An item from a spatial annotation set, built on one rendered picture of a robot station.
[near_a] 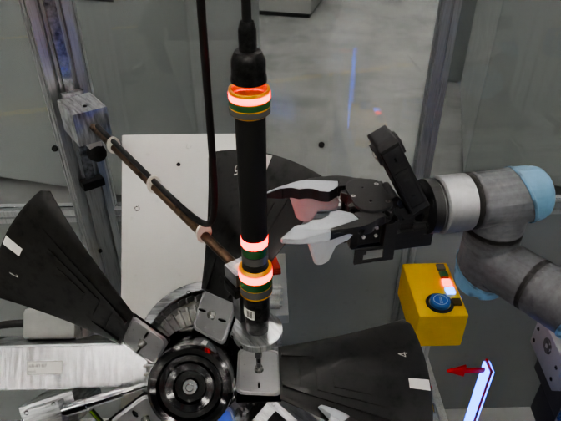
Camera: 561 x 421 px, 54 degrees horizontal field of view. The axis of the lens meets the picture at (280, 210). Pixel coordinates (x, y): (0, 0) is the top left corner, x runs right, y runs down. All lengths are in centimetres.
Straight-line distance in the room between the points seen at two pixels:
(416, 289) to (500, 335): 88
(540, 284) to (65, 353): 74
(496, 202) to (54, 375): 74
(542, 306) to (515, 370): 144
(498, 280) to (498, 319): 118
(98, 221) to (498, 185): 98
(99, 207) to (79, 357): 49
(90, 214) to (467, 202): 96
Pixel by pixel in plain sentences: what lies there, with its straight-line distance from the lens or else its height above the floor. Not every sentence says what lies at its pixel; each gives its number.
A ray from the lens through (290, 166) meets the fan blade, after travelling 82.
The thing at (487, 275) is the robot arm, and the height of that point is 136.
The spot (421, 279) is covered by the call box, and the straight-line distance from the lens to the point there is 120.
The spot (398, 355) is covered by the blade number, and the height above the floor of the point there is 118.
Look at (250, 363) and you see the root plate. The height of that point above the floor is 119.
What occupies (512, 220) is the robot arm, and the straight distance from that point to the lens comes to 75.
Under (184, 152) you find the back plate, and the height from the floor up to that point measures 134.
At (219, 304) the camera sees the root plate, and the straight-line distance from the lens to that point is 84.
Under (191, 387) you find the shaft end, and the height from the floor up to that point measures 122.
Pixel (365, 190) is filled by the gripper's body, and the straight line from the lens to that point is 68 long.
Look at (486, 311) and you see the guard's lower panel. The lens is 192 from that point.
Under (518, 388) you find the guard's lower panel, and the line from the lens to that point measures 228.
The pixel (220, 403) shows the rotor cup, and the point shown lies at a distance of 80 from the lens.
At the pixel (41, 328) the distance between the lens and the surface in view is 106.
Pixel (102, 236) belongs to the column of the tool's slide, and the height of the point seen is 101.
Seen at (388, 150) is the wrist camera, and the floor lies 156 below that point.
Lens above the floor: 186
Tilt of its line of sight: 35 degrees down
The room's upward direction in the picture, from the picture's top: straight up
